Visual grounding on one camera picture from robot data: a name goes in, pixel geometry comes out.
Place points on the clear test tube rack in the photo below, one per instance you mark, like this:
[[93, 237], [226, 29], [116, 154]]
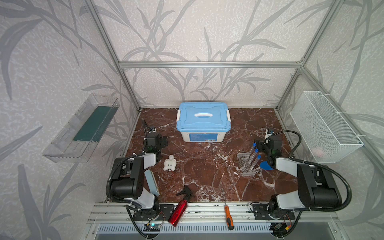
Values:
[[244, 166]]

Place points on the red spray bottle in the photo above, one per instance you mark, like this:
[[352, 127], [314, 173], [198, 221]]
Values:
[[181, 207]]

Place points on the orange handled screwdriver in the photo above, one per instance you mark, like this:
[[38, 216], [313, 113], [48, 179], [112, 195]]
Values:
[[229, 219]]

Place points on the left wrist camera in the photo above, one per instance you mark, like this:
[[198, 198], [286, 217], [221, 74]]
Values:
[[152, 129]]

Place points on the blue plastic bin lid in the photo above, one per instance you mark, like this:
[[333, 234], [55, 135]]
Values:
[[203, 117]]

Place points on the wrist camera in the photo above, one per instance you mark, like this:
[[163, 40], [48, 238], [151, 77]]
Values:
[[152, 129], [269, 133]]

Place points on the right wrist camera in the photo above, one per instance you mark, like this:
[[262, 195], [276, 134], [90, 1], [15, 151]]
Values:
[[269, 133]]

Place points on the green circuit board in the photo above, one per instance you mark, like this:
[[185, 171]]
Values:
[[152, 227]]

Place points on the pink object in basket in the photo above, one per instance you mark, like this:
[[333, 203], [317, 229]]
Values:
[[318, 152]]

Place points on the blue capped test tube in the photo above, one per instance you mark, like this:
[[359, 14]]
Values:
[[253, 155], [257, 158], [251, 151]]

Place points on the white plush toy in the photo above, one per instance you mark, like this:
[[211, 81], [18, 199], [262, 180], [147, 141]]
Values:
[[170, 164]]

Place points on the white wire mesh basket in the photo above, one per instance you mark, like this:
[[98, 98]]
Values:
[[322, 125]]

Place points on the clear acrylic wall shelf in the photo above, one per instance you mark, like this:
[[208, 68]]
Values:
[[79, 138]]

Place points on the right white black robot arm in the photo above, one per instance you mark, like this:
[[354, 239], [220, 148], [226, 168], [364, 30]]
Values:
[[320, 188]]

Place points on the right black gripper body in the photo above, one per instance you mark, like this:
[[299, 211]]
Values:
[[261, 146]]

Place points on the white plastic storage bin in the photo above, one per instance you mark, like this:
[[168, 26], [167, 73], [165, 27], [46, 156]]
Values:
[[203, 137]]

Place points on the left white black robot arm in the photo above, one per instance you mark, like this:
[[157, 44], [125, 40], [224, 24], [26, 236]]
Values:
[[125, 183]]

